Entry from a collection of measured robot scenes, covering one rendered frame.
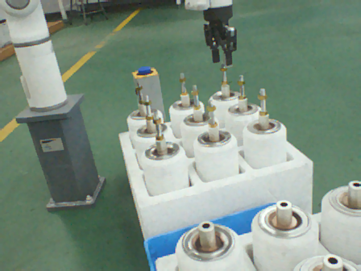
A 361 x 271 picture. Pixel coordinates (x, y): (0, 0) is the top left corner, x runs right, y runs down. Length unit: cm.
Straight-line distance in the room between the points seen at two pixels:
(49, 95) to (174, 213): 47
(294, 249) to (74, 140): 69
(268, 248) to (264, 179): 29
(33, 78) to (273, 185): 64
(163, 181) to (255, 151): 22
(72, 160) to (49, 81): 22
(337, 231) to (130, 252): 51
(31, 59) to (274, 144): 62
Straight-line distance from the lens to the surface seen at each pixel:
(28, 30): 104
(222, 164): 81
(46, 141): 108
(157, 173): 79
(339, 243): 64
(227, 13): 100
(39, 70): 103
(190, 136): 91
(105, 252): 98
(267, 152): 85
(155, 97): 116
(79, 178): 111
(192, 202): 80
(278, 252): 57
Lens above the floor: 62
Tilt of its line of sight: 25 degrees down
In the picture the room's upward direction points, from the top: 8 degrees counter-clockwise
